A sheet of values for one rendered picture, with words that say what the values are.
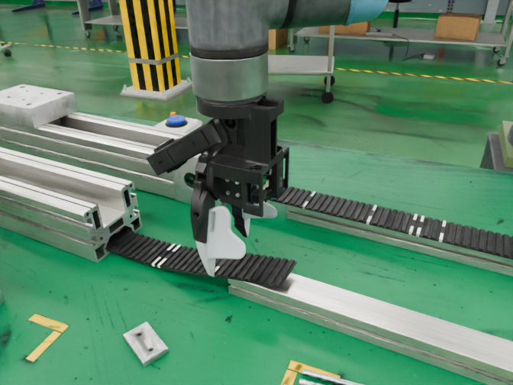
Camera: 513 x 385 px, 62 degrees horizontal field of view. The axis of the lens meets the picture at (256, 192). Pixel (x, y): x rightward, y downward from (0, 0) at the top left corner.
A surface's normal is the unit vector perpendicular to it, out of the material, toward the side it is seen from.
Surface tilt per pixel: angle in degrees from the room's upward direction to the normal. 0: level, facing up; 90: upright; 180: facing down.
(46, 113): 90
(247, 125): 90
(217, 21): 90
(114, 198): 90
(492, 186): 0
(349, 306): 0
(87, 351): 0
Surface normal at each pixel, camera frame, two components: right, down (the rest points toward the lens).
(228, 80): 0.04, 0.50
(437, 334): -0.02, -0.86
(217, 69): -0.27, 0.48
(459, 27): -0.50, 0.44
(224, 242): -0.43, 0.19
